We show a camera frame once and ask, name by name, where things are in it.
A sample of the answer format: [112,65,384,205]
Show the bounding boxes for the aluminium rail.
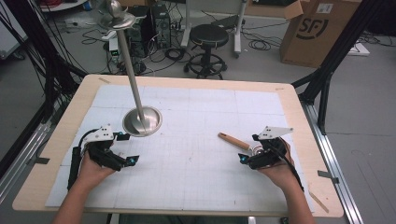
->
[299,101,365,224]
[0,122,53,204]

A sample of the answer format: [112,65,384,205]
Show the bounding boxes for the tall metal pole stand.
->
[97,0,163,138]

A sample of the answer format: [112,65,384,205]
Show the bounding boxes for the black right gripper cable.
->
[277,138,305,192]

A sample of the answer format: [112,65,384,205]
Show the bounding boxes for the thin wooden stick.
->
[307,189,331,215]

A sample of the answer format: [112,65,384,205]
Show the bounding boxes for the white grid mat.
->
[45,84,314,213]

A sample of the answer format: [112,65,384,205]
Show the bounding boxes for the grey tape piece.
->
[317,169,340,185]
[26,157,51,166]

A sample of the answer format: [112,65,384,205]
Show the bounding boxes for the black sleeved left gripper cable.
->
[66,129,94,191]

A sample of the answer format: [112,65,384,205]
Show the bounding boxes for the wooden table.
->
[12,74,345,218]

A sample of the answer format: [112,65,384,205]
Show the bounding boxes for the open brown cardboard box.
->
[244,0,304,21]

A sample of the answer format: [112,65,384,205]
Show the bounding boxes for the person's left hand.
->
[76,150,118,191]

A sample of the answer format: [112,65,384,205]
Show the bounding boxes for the black computer tower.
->
[151,4,172,50]

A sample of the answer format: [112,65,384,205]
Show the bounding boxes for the black coiled floor cable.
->
[247,38,273,51]

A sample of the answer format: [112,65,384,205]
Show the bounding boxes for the black metal frame struts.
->
[0,0,89,127]
[290,0,387,135]

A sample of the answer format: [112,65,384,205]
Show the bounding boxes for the person's right hand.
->
[257,139,302,193]

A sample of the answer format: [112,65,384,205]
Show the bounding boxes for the white device green display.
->
[108,37,121,63]

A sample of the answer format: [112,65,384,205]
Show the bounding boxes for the large brown cardboard box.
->
[278,0,363,69]

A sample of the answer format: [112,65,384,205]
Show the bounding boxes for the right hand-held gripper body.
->
[248,125,294,171]

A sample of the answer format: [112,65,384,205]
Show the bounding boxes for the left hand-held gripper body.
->
[78,124,130,172]

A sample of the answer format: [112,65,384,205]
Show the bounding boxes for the wooden handle metal utensil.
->
[218,132,265,157]

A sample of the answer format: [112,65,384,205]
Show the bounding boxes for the white power strip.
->
[346,41,372,57]

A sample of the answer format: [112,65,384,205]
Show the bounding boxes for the black round stool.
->
[183,23,230,80]

